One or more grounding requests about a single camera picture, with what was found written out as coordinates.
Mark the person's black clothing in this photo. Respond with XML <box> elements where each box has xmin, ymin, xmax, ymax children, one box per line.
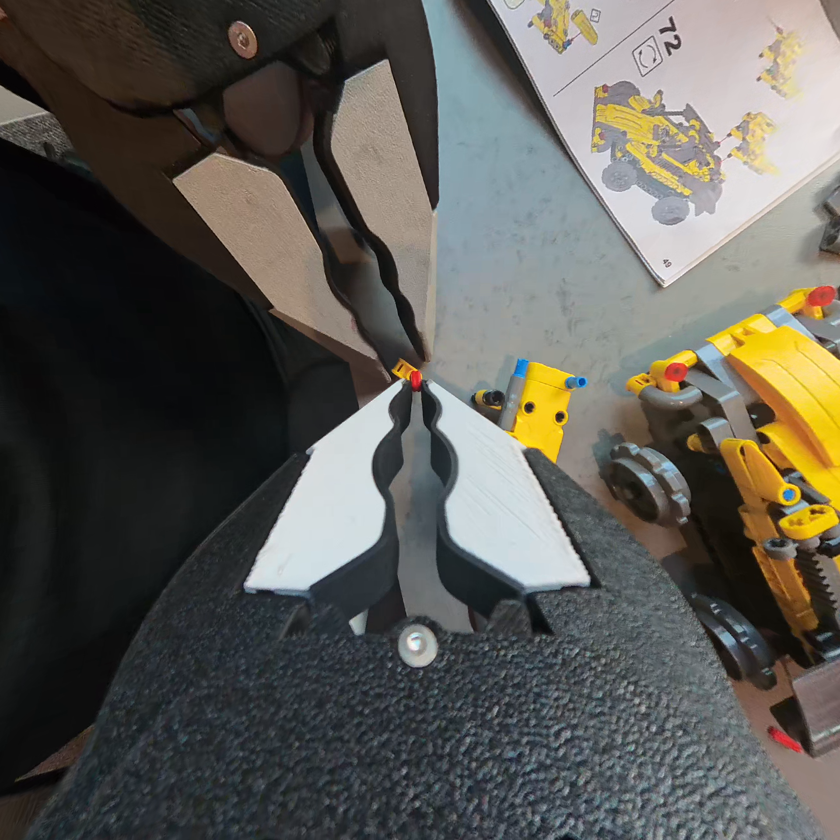
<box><xmin>0</xmin><ymin>138</ymin><xmax>365</xmax><ymax>795</ymax></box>

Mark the brick instruction booklet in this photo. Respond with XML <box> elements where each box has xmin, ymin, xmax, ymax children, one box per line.
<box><xmin>487</xmin><ymin>0</ymin><xmax>840</xmax><ymax>288</ymax></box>

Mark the yellow panel with grey axle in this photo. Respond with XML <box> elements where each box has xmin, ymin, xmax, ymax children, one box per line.
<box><xmin>471</xmin><ymin>357</ymin><xmax>589</xmax><ymax>466</ymax></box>

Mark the grey desk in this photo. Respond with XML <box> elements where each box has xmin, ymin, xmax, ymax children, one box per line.
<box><xmin>315</xmin><ymin>0</ymin><xmax>840</xmax><ymax>840</ymax></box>

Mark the pile of loose brick pieces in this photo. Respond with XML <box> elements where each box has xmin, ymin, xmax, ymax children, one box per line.
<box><xmin>815</xmin><ymin>190</ymin><xmax>840</xmax><ymax>258</ymax></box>

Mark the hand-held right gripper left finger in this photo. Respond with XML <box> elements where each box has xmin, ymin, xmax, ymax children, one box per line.
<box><xmin>243</xmin><ymin>379</ymin><xmax>414</xmax><ymax>614</ymax></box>

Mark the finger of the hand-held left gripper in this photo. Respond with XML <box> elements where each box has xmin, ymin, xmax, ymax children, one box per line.
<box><xmin>314</xmin><ymin>59</ymin><xmax>439</xmax><ymax>363</ymax></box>
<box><xmin>172</xmin><ymin>153</ymin><xmax>395</xmax><ymax>383</ymax></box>

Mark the yellow grey brick vehicle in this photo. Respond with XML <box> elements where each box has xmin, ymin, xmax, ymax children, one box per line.
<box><xmin>600</xmin><ymin>285</ymin><xmax>840</xmax><ymax>759</ymax></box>

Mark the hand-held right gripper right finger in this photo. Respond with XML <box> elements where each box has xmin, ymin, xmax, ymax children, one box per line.
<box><xmin>423</xmin><ymin>381</ymin><xmax>593</xmax><ymax>616</ymax></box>

